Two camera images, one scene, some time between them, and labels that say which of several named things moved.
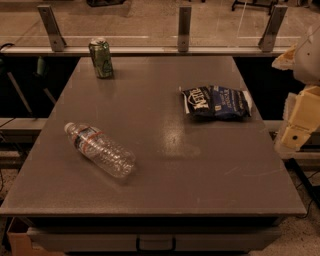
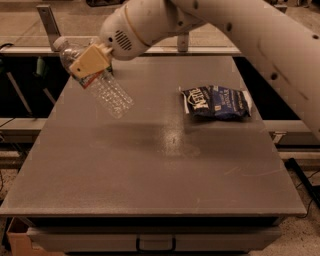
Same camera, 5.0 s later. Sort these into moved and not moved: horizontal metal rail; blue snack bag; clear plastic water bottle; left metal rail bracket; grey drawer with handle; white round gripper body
Moved: white round gripper body; clear plastic water bottle
Not moved: left metal rail bracket; horizontal metal rail; grey drawer with handle; blue snack bag
